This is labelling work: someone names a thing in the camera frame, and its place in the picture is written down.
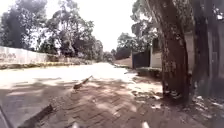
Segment dark metal gate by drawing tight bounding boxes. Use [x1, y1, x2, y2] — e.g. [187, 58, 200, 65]
[131, 49, 152, 70]

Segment low green hedge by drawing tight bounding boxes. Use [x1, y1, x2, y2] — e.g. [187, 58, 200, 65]
[135, 66, 163, 79]

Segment broken kerb stones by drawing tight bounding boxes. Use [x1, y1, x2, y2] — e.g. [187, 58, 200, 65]
[18, 75, 94, 128]

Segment red brick path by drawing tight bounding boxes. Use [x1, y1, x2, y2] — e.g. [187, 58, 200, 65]
[34, 73, 208, 128]

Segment row of trees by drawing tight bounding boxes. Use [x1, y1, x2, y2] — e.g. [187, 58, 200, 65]
[0, 0, 116, 63]

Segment large tree trunk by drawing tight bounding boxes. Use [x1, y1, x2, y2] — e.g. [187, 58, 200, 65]
[146, 0, 198, 104]

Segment robot's own part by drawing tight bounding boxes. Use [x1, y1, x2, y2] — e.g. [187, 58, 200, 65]
[141, 121, 151, 128]
[71, 121, 81, 128]

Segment grey asphalt road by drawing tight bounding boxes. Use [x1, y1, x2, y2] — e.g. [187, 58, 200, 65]
[0, 62, 138, 128]

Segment grass verge strip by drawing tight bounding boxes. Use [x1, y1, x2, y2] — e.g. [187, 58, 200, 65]
[0, 61, 81, 71]

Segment dark fence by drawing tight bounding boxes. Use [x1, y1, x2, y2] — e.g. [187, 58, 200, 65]
[191, 0, 224, 99]

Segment bare dirt verge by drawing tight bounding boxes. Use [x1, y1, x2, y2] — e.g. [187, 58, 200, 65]
[131, 73, 224, 128]

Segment pale wall with pillars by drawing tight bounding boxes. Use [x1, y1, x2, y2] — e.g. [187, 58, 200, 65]
[113, 31, 196, 70]

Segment long pale boundary wall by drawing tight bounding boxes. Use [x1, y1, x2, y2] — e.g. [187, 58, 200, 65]
[0, 45, 96, 66]

